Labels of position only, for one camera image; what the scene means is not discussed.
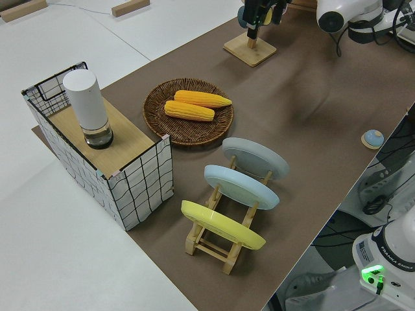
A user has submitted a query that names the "grid patterned drawer cabinet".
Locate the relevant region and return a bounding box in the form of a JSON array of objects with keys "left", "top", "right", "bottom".
[{"left": 21, "top": 61, "right": 174, "bottom": 231}]

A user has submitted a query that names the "yellow plate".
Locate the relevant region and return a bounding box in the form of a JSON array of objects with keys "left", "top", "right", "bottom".
[{"left": 180, "top": 200, "right": 267, "bottom": 251}]

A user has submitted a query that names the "black cable at oven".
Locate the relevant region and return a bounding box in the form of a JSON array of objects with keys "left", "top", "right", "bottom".
[{"left": 391, "top": 0, "right": 415, "bottom": 52}]

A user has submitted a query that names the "short wooden block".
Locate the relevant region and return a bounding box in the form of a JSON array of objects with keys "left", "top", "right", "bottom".
[{"left": 111, "top": 0, "right": 151, "bottom": 18}]

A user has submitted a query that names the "yellow corn cob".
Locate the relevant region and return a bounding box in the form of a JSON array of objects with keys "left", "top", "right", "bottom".
[
  {"left": 174, "top": 90, "right": 233, "bottom": 109},
  {"left": 164, "top": 100, "right": 215, "bottom": 122}
]

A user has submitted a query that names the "wooden dish rack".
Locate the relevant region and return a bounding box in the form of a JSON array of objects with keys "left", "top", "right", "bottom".
[{"left": 185, "top": 155, "right": 274, "bottom": 275}]

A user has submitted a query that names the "blue bell on wooden base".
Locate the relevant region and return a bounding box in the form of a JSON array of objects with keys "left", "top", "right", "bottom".
[{"left": 361, "top": 129, "right": 385, "bottom": 150}]

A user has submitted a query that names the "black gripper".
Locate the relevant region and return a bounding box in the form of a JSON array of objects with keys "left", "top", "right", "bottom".
[{"left": 243, "top": 0, "right": 272, "bottom": 40}]

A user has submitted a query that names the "black wire rack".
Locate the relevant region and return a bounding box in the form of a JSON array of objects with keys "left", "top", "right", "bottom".
[{"left": 34, "top": 61, "right": 89, "bottom": 117}]

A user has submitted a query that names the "light blue plate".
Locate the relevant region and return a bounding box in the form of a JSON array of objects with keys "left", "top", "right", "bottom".
[{"left": 204, "top": 165, "right": 280, "bottom": 211}]

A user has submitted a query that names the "black coiled cable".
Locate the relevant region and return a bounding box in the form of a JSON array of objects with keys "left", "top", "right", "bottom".
[{"left": 362, "top": 195, "right": 388, "bottom": 216}]

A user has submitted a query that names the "grey plate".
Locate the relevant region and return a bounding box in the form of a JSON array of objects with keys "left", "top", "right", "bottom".
[{"left": 222, "top": 137, "right": 290, "bottom": 179}]

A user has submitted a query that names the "thin blue cable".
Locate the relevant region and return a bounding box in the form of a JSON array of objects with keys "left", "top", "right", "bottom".
[{"left": 47, "top": 0, "right": 112, "bottom": 16}]

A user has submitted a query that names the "long wooden block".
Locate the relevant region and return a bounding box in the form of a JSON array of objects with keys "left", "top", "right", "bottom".
[{"left": 0, "top": 0, "right": 48, "bottom": 23}]

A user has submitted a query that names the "brown table mat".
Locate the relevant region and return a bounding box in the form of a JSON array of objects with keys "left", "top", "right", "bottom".
[{"left": 31, "top": 6, "right": 415, "bottom": 311}]

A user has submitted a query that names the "silver toaster oven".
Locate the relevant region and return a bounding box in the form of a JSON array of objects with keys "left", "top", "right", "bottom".
[{"left": 396, "top": 23, "right": 415, "bottom": 55}]

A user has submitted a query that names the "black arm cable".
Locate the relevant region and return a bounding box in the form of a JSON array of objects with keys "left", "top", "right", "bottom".
[{"left": 329, "top": 30, "right": 344, "bottom": 58}]

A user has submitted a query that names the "wooden box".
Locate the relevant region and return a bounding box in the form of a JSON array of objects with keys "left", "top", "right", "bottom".
[{"left": 287, "top": 0, "right": 320, "bottom": 12}]

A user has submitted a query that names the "round wicker basket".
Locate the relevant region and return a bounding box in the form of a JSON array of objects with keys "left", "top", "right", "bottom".
[{"left": 143, "top": 77, "right": 235, "bottom": 147}]

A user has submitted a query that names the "white cylinder with black base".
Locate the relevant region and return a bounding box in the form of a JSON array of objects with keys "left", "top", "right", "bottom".
[{"left": 62, "top": 71, "right": 114, "bottom": 150}]

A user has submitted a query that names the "wooden mug stand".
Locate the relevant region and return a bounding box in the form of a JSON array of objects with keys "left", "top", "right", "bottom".
[{"left": 223, "top": 30, "right": 278, "bottom": 68}]

